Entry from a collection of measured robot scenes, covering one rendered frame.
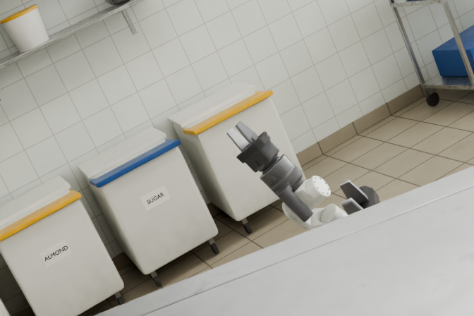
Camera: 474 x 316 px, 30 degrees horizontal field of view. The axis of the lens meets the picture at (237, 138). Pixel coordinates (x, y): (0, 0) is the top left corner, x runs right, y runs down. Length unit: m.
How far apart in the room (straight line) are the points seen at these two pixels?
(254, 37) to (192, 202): 1.33
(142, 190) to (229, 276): 4.58
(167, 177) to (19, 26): 1.23
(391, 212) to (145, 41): 5.21
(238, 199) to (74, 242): 1.01
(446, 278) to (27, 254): 4.67
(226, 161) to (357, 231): 4.73
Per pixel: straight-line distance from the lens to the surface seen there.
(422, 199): 0.56
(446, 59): 6.15
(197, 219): 5.27
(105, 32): 5.67
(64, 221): 5.08
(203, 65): 5.86
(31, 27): 5.33
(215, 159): 5.26
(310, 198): 2.23
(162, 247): 5.25
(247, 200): 5.37
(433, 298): 0.46
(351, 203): 1.56
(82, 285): 5.20
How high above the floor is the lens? 2.05
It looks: 16 degrees down
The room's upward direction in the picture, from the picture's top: 24 degrees counter-clockwise
